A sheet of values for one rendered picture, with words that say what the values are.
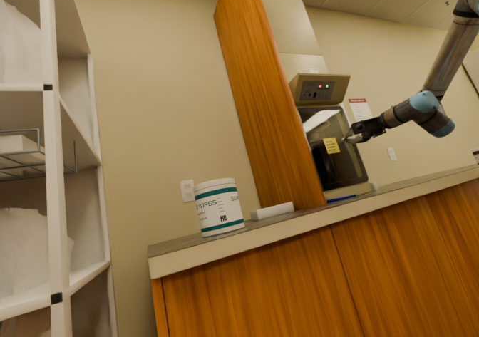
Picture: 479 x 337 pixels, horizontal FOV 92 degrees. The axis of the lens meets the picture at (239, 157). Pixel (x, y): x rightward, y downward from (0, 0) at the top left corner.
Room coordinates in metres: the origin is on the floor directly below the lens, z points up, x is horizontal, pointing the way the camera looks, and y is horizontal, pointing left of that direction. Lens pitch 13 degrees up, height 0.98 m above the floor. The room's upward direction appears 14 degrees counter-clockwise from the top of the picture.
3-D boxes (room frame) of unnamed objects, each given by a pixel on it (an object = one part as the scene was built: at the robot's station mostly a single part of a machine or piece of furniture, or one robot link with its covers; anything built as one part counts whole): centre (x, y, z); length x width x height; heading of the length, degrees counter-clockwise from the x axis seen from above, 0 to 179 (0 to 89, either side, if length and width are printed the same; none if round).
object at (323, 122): (1.08, -0.44, 1.19); 0.30 x 0.01 x 0.40; 114
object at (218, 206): (0.72, 0.10, 1.02); 0.13 x 0.13 x 0.15
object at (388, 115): (0.87, -0.62, 1.20); 0.08 x 0.05 x 0.08; 114
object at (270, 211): (1.03, -0.08, 0.96); 0.16 x 0.12 x 0.04; 104
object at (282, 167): (1.14, -0.17, 1.64); 0.49 x 0.03 x 1.40; 24
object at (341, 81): (1.04, -0.46, 1.46); 0.32 x 0.12 x 0.10; 114
